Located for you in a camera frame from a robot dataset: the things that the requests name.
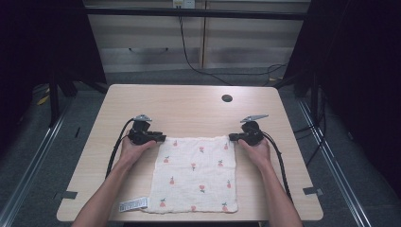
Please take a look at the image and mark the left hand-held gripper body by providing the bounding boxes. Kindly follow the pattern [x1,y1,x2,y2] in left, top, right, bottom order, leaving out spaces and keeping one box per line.
[127,113,159,147]

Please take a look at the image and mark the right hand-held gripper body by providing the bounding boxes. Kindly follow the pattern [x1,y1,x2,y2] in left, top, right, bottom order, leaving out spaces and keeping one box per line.
[239,113,270,147]

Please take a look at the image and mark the white cloth with red print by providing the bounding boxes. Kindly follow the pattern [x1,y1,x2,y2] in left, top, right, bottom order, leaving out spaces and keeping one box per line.
[118,134,239,215]

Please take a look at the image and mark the person's left hand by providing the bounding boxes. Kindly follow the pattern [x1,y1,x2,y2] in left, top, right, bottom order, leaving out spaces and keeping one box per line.
[118,136,158,168]

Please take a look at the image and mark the person's right hand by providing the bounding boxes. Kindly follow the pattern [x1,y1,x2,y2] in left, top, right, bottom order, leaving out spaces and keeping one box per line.
[237,137,272,170]

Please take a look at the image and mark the grey tape piece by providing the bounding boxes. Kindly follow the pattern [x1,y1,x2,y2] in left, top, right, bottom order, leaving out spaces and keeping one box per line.
[303,186,324,197]
[61,190,78,201]

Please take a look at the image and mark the black metal stand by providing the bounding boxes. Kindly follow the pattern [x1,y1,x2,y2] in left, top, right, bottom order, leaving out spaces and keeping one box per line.
[46,73,61,128]

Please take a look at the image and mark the yellow floor tape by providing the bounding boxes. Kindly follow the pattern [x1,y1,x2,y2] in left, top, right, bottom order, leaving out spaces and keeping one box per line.
[36,94,51,107]

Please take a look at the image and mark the dark curtain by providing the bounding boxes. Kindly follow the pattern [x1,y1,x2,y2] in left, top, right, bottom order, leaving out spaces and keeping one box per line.
[0,0,108,155]
[283,0,401,198]

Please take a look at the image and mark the black horizontal bar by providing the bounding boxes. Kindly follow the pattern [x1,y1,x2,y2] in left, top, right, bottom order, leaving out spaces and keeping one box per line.
[84,7,307,21]

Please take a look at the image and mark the left hand-held gripper black cable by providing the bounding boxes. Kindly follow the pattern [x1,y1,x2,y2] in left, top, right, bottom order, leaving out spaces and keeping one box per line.
[105,117,136,180]

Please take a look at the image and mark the hand-held gripper black cable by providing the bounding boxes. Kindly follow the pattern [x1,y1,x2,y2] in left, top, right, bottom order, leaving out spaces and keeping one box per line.
[105,117,136,180]
[262,131,293,202]

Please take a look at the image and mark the right hand-held gripper black cable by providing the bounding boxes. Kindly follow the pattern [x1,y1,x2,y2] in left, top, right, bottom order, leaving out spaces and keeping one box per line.
[262,131,293,202]

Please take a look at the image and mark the black floor cables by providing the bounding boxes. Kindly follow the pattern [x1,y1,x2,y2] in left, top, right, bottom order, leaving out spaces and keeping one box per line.
[292,89,329,167]

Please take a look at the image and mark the black wall cable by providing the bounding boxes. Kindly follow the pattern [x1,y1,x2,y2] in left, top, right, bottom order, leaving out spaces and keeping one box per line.
[177,5,288,87]

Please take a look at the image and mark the metal floor rail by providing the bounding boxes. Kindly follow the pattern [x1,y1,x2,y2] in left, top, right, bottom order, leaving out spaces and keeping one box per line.
[0,102,72,227]
[297,98,375,227]

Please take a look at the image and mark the white wall socket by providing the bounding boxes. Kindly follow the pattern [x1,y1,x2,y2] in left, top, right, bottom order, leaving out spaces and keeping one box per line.
[172,0,197,9]

